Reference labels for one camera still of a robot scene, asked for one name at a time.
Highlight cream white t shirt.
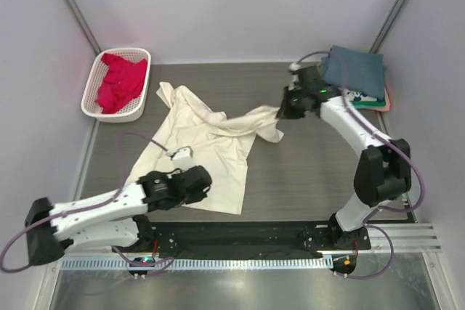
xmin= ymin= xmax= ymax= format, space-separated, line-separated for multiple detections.
xmin=126 ymin=82 xmax=283 ymax=215

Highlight white perforated plastic basket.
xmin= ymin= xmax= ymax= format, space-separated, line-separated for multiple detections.
xmin=81 ymin=47 xmax=151 ymax=123

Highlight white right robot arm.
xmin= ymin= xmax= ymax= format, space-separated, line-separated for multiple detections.
xmin=277 ymin=63 xmax=411 ymax=249

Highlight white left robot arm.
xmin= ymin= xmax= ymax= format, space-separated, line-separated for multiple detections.
xmin=25 ymin=166 xmax=212 ymax=266

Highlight folded white blue patterned shirt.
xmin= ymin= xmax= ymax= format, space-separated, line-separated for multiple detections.
xmin=345 ymin=90 xmax=382 ymax=102

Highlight folded grey-blue t shirt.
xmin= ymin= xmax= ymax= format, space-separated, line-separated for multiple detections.
xmin=321 ymin=45 xmax=385 ymax=99

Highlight folded green t shirt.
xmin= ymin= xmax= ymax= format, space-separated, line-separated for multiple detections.
xmin=352 ymin=100 xmax=390 ymax=112

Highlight red t shirt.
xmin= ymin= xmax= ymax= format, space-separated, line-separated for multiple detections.
xmin=95 ymin=53 xmax=148 ymax=114

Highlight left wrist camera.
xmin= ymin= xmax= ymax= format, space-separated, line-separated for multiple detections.
xmin=166 ymin=146 xmax=194 ymax=171

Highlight slotted grey cable duct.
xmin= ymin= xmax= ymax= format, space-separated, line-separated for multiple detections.
xmin=61 ymin=255 xmax=333 ymax=271

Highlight right aluminium frame post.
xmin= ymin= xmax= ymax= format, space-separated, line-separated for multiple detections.
xmin=370 ymin=0 xmax=409 ymax=53

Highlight aluminium frame post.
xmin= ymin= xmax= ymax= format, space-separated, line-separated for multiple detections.
xmin=370 ymin=0 xmax=409 ymax=53
xmin=63 ymin=0 xmax=101 ymax=55

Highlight aluminium extrusion rail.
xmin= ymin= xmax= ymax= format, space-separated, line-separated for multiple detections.
xmin=368 ymin=223 xmax=442 ymax=253

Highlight left aluminium frame post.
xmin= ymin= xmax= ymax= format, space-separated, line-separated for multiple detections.
xmin=63 ymin=0 xmax=101 ymax=55

